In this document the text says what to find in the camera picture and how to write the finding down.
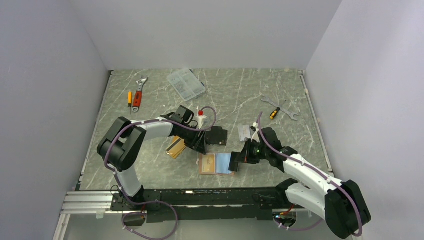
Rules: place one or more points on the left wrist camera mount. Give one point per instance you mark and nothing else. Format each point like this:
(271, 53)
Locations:
(201, 121)

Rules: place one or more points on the black card stack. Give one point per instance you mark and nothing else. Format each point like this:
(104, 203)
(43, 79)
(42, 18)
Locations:
(216, 136)

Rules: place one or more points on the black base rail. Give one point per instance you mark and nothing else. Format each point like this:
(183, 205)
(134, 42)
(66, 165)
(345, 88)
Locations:
(159, 205)

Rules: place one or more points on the red handled adjustable wrench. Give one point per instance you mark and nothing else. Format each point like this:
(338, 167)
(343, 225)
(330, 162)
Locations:
(138, 94)

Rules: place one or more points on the tan leather card holder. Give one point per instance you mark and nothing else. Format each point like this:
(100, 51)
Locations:
(222, 161)

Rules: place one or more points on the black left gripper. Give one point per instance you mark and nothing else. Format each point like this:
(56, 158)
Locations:
(197, 143)

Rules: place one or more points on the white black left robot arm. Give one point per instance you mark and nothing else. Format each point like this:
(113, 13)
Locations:
(121, 145)

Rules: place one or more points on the silver open end wrench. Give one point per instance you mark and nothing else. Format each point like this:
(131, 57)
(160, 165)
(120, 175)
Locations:
(293, 116)

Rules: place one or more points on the small yellow handled screwdriver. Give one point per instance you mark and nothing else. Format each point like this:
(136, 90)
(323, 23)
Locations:
(129, 101)

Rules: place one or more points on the gold VIP card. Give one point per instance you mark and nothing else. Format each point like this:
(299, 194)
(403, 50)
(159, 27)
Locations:
(207, 164)

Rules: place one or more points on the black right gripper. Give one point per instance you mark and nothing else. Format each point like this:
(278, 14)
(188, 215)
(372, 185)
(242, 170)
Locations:
(245, 156)

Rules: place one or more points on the black VIP card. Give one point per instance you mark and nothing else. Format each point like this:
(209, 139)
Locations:
(233, 165)

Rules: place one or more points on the silver VIP card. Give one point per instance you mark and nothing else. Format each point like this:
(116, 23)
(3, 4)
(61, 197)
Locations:
(244, 132)

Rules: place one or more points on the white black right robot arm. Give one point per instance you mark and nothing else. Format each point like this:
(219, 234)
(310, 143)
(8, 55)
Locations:
(339, 203)

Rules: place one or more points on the yellow black screwdriver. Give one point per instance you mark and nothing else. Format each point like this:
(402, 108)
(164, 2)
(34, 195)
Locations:
(276, 111)

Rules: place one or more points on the clear plastic screw box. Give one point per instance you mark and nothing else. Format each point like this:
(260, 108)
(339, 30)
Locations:
(186, 84)

